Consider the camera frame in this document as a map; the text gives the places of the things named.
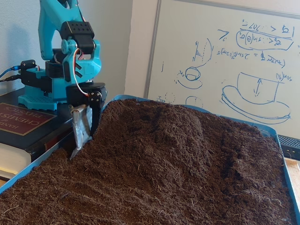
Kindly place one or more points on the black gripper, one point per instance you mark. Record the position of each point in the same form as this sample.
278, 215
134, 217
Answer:
78, 94

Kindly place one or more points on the brown soil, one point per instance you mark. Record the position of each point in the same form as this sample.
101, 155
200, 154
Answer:
175, 164

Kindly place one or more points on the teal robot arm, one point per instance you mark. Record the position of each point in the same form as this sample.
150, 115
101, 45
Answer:
47, 28

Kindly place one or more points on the black chemistry handbook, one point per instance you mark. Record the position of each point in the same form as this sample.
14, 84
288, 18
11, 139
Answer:
35, 131

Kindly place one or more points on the whiteboard with blue drawings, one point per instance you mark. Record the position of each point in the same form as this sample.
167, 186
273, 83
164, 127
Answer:
187, 23

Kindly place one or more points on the blue plastic tray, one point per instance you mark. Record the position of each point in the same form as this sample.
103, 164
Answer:
272, 130

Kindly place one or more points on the black device with perforated top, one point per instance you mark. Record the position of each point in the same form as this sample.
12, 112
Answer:
290, 150

